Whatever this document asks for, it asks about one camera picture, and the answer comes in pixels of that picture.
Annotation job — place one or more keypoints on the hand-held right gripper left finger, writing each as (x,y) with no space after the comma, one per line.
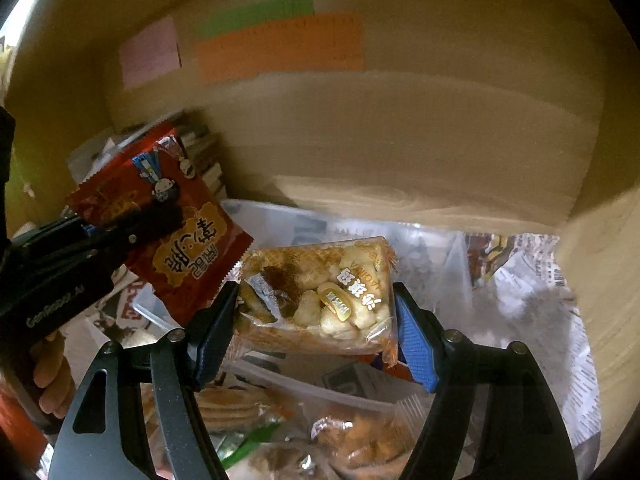
(218,332)

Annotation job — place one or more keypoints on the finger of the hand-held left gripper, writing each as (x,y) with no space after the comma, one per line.
(142,222)

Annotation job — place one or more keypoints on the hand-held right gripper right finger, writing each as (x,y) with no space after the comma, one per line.
(416,347)

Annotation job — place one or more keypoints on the red snack packet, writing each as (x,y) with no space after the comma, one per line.
(175,240)

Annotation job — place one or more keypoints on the clear plastic bin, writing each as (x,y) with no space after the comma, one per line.
(450,280)

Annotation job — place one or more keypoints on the clear rice cracker packet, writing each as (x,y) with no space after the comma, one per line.
(320,295)

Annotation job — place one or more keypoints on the person's left hand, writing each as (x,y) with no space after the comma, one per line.
(52,375)

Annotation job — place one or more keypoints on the round cracker packet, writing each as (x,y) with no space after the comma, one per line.
(235,405)

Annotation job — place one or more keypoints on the stack of books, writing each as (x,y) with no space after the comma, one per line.
(202,157)

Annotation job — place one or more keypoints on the brown fried snack packet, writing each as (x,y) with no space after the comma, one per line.
(365,437)

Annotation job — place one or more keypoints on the green snack packet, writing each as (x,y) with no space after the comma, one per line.
(245,447)

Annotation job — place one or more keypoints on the newspaper sheet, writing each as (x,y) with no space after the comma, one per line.
(540,310)

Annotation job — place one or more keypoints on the red object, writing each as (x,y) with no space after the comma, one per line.
(17,425)

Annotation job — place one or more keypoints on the pale wrapped snack packet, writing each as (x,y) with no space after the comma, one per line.
(285,462)

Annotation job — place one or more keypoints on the pink sticky note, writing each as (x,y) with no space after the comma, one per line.
(150,52)

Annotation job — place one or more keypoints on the orange sticky note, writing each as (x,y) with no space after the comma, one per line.
(280,47)

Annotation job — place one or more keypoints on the green sticky note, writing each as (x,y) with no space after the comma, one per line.
(257,15)

